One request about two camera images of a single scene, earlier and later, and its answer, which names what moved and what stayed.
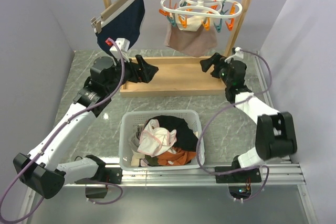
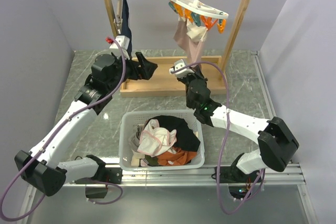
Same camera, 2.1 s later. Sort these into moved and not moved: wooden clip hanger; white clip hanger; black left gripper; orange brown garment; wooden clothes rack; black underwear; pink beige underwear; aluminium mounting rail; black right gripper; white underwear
Moved: wooden clip hanger; pink beige underwear; black right gripper; white clip hanger
Not moved: white underwear; orange brown garment; wooden clothes rack; black left gripper; black underwear; aluminium mounting rail
